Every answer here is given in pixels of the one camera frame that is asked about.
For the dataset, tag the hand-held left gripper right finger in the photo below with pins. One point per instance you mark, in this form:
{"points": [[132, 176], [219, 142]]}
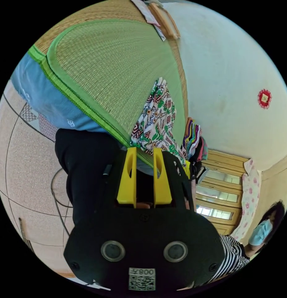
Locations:
{"points": [[161, 186]]}

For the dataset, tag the person's right hand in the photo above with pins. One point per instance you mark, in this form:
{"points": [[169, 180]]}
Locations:
{"points": [[193, 193]]}

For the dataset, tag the bed with green woven mat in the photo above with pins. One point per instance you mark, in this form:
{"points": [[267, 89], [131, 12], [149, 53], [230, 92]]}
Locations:
{"points": [[111, 69]]}

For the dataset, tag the pink floral curtain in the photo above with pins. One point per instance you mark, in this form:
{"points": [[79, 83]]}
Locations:
{"points": [[249, 193]]}

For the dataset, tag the yellow green patterned t-shirt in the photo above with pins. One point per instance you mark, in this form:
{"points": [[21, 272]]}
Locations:
{"points": [[157, 116]]}

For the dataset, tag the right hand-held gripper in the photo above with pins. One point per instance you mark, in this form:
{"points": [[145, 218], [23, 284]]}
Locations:
{"points": [[198, 170]]}

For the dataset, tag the wooden frame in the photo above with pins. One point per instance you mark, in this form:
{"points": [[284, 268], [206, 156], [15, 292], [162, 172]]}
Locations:
{"points": [[165, 22]]}

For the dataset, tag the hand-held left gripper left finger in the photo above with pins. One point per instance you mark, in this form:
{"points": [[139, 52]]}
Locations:
{"points": [[127, 181]]}

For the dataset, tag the person's body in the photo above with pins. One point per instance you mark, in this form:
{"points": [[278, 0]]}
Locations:
{"points": [[87, 174]]}

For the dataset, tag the red round wall ornament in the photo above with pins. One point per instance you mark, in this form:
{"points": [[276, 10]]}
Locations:
{"points": [[264, 98]]}

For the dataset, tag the pale printed cloth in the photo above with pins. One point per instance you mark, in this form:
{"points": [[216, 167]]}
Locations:
{"points": [[149, 12]]}

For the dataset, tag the pile of clothes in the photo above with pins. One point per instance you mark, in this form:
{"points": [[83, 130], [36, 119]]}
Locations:
{"points": [[192, 137]]}

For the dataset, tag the wooden cupboard with glass doors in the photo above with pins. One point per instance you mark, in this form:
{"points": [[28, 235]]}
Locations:
{"points": [[222, 198]]}

